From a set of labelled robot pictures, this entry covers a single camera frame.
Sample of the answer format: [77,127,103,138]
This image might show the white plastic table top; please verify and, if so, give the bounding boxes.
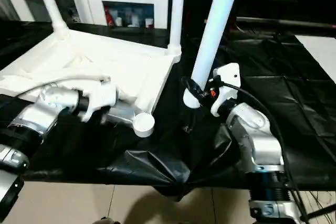
[0,27,183,138]

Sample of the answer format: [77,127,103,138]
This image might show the white plastic table leg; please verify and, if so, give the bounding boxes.
[182,0,244,109]
[33,0,70,40]
[166,0,186,57]

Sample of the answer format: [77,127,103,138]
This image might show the black plastic mat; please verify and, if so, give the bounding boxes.
[0,19,336,198]

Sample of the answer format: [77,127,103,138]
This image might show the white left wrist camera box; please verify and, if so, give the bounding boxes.
[79,80,119,123]

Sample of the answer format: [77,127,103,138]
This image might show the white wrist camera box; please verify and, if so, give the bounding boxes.
[210,63,241,117]
[79,80,119,123]

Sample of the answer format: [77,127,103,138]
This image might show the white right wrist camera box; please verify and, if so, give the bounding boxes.
[210,63,241,117]

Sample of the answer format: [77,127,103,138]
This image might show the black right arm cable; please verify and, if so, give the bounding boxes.
[220,82,295,193]

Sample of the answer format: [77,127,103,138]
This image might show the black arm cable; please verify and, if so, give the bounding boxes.
[220,82,295,193]
[0,77,111,104]

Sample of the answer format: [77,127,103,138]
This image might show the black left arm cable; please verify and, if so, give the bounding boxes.
[0,77,111,104]

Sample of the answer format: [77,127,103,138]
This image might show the dark horizontal rail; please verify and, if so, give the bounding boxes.
[235,17,336,30]

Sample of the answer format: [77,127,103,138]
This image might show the black floor cable bundle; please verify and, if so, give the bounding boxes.
[303,193,336,224]

